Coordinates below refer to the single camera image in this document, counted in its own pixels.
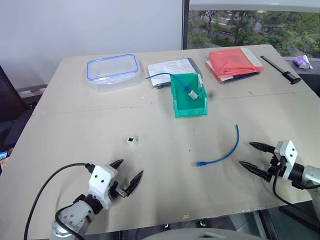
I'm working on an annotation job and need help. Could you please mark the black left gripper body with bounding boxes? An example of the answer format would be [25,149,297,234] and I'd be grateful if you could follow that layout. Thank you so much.
[108,181,128,201]

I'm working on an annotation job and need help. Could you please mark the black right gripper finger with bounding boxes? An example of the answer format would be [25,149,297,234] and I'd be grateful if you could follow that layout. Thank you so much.
[239,160,272,182]
[249,141,276,154]

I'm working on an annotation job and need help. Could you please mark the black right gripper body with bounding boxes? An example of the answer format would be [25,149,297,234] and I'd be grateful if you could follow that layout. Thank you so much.
[266,153,285,182]

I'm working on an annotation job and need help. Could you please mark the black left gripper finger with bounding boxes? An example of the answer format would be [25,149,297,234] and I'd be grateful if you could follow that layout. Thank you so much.
[109,159,125,171]
[124,170,145,199]

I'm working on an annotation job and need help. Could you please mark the small white cube connector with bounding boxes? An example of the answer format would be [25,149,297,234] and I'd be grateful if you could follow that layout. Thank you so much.
[125,135,139,147]

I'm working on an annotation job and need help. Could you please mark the black caliper tool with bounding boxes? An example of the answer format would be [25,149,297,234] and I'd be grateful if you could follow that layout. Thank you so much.
[260,55,302,86]

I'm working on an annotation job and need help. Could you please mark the green plastic parts bin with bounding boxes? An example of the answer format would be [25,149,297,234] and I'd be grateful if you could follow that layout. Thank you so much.
[170,72,209,119]

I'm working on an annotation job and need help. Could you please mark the orange-red flat packet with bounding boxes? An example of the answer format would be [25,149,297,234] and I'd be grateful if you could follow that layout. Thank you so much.
[204,47,265,85]

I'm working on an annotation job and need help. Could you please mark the purple crumpled packet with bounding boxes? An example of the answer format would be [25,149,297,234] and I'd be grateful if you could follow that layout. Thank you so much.
[292,54,315,71]

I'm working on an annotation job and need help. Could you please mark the clear container blue-rimmed lid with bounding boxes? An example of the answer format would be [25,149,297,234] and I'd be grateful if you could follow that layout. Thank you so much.
[86,53,142,93]

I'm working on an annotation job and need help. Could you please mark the bagged white printed papers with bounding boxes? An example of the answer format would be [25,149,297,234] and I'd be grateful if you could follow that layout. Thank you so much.
[146,57,202,91]

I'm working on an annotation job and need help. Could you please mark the colourful printed box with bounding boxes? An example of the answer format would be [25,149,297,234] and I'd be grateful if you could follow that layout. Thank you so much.
[0,151,9,174]

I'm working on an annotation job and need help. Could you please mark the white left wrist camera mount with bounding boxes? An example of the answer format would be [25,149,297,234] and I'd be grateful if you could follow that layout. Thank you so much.
[88,164,119,210]

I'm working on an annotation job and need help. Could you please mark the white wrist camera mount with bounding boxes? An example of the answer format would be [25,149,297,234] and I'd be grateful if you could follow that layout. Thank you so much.
[274,139,299,181]
[88,164,119,210]

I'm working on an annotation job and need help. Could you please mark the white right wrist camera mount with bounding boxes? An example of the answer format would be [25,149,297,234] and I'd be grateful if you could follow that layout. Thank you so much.
[274,139,299,181]

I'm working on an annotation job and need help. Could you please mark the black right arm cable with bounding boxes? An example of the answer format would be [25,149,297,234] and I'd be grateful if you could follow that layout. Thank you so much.
[272,159,320,213]

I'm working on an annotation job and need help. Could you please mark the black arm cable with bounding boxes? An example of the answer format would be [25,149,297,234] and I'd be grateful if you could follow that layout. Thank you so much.
[23,162,95,240]
[272,159,320,213]

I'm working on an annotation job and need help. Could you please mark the blue ethernet cable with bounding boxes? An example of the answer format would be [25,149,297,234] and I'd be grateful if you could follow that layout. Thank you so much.
[191,124,240,168]

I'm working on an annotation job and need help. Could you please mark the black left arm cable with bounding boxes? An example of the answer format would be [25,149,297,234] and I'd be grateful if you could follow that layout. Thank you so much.
[23,162,95,240]

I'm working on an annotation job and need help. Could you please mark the blue cable with white coupler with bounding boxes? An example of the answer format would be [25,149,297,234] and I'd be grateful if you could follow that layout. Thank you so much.
[145,72,200,100]

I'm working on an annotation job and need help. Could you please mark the dark window frame post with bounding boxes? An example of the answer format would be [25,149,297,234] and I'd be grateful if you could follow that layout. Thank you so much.
[180,0,191,51]

